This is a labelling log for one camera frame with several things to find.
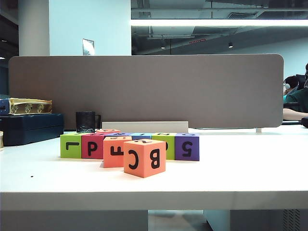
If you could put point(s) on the green block N J 9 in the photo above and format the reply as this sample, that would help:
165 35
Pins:
170 149

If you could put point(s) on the grey vented desk cabinet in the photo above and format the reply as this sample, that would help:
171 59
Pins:
264 221

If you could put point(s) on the black hanging ceiling spotlight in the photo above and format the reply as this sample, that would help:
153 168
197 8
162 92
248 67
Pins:
230 44

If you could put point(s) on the white divider foot bracket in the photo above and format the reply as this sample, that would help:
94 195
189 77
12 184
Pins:
259 130

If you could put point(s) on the orange block F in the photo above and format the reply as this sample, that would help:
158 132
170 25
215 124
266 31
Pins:
112 154

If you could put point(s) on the dark blue plastic case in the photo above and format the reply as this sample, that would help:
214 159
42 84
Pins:
31 130

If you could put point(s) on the blue block fish picture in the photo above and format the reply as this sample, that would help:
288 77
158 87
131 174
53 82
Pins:
142 135

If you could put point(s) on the green block L T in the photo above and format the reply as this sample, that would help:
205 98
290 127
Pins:
71 146

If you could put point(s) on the orange block Q D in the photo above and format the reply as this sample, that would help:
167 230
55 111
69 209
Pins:
108 131

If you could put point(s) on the grey desk panel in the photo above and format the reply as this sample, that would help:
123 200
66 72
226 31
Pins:
72 221

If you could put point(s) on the metal wall plaque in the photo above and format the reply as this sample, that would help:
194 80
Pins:
88 47

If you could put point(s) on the white headphones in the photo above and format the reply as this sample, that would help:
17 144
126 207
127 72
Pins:
286 85

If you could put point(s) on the purple block G R 5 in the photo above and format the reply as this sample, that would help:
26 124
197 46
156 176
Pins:
187 149

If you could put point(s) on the magenta block P U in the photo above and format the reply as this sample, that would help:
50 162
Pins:
92 146

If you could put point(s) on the red LED sign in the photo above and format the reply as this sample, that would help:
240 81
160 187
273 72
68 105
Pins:
197 41

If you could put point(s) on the long ceiling light strip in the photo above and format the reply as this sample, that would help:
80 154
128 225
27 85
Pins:
216 22

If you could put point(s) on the black mug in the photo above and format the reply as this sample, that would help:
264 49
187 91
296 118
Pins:
85 122

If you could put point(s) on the brown fabric desk divider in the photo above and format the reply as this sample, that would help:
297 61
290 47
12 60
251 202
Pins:
144 91

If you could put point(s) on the orange block B C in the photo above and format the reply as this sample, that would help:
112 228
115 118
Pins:
144 161

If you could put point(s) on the purple letter block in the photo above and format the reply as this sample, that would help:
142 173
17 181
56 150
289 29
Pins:
125 134

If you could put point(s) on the seated person green shirt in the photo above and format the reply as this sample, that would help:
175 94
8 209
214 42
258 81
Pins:
297 101

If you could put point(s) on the patterned block packaging box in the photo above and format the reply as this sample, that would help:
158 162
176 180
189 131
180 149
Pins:
31 107

